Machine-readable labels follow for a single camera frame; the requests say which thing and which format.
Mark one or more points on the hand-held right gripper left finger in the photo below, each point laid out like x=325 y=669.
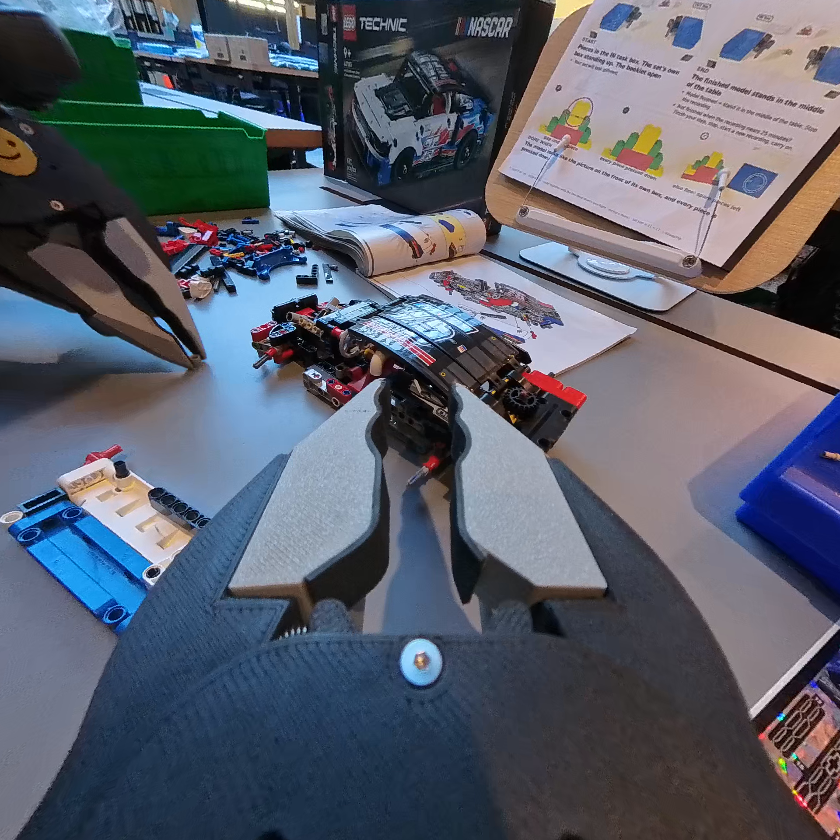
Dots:
x=315 y=518

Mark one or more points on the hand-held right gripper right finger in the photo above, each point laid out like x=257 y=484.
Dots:
x=525 y=518

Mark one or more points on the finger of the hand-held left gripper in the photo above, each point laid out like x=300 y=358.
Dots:
x=141 y=262
x=92 y=295

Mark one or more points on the blue white brick assembly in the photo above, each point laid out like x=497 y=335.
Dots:
x=85 y=544

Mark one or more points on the pile of loose bricks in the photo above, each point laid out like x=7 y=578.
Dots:
x=216 y=256

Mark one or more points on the green plastic bin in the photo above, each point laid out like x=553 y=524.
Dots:
x=164 y=164

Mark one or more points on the black angled brick beam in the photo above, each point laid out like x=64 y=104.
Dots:
x=308 y=275

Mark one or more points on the wood-edged table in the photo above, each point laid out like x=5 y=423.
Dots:
x=229 y=118

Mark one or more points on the dark grey short beam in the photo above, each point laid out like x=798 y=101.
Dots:
x=329 y=272

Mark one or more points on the brick race car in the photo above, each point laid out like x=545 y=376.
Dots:
x=420 y=348

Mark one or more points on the background storage shelving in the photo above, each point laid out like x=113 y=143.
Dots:
x=216 y=39

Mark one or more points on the white flat stand base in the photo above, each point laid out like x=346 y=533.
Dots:
x=643 y=289

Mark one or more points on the building instruction booklet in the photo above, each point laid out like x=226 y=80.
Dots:
x=407 y=243

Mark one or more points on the blue plastic bin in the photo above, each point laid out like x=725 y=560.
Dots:
x=800 y=499

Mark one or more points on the white stand ledge bar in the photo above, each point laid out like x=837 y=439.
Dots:
x=604 y=239

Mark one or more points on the brick set box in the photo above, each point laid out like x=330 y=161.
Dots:
x=426 y=105

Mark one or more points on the wooden document stand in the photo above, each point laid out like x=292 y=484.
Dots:
x=774 y=262

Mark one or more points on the holographic sticker sheet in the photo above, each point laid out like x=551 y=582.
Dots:
x=807 y=741

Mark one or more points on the printed paper sheet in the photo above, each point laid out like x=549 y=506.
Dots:
x=689 y=118

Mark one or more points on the blue curved brick frame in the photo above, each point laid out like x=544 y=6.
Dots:
x=279 y=259

